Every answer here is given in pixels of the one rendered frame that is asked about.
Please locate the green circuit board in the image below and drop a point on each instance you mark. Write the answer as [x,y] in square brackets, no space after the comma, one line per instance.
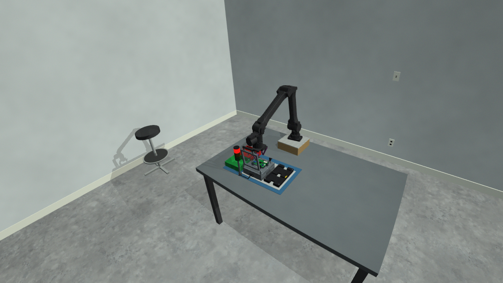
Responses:
[262,163]

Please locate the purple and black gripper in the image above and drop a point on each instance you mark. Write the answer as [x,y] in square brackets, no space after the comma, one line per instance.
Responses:
[260,147]

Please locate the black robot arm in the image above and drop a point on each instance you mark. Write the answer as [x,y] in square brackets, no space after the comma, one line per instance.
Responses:
[293,123]

